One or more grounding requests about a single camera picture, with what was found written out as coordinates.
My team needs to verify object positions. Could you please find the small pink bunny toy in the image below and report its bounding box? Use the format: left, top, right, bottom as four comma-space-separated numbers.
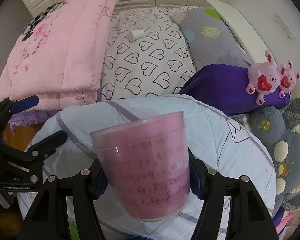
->
279, 60, 300, 98

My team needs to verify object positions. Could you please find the small white paper cup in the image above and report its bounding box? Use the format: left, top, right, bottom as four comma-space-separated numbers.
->
127, 29, 145, 42

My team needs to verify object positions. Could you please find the grey flower pattern pillow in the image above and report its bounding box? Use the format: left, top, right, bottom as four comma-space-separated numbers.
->
171, 7, 254, 70

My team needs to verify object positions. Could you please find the large pink bunny toy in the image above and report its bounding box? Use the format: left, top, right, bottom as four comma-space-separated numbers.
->
246, 50, 286, 106

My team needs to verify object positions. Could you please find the pink folded quilt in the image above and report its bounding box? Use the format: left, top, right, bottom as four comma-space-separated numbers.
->
0, 0, 118, 111

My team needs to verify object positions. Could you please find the pink translucent plastic cup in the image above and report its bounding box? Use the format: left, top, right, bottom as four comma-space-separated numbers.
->
90, 112, 190, 221

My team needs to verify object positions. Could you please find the purple plush blanket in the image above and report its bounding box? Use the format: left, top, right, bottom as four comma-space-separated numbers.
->
178, 63, 291, 117

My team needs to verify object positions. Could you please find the white heart pattern bedsheet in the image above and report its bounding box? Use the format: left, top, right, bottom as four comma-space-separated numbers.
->
98, 6, 197, 101

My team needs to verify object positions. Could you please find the grey bear plush toy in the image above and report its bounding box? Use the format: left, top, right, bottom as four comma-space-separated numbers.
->
250, 106, 300, 213

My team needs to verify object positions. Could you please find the round light blue striped cushion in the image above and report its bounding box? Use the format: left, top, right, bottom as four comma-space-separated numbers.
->
32, 94, 276, 239

